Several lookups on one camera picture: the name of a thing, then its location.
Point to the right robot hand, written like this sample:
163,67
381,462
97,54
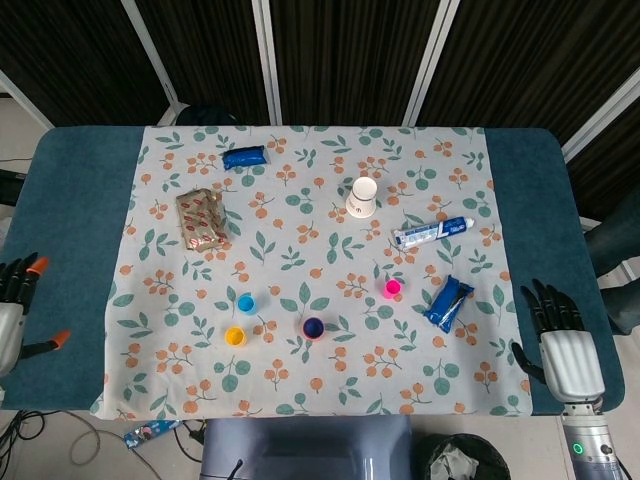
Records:
570,360

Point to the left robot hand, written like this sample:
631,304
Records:
10,325

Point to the pink plastic cup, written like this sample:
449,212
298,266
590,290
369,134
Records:
392,287

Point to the yellow plastic cup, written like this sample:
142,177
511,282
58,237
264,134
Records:
235,336

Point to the light blue plastic cup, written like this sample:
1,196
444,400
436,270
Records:
247,303

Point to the dark blue plastic cup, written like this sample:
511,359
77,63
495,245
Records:
313,327

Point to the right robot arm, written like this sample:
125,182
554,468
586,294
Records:
585,445

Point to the black lined trash bin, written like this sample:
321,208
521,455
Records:
480,450

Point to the blue black snack packet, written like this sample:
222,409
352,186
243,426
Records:
445,305

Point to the black box beside table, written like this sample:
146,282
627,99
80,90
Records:
10,187

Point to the blue patterned floor packet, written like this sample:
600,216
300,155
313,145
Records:
150,432

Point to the white blue toothpaste tube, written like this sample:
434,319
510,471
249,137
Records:
430,232

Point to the gold red snack bag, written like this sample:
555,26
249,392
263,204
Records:
202,220

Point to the white paper cup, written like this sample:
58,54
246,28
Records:
361,200

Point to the grey-blue robot torso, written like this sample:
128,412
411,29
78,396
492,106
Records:
300,450

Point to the black bag behind table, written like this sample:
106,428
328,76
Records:
205,116

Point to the floral print tablecloth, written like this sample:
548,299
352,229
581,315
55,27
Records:
310,240

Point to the plain blue snack packet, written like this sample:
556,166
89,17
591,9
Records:
245,157

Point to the white screen frame post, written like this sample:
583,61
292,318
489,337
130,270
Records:
25,97
267,60
430,60
150,50
600,115

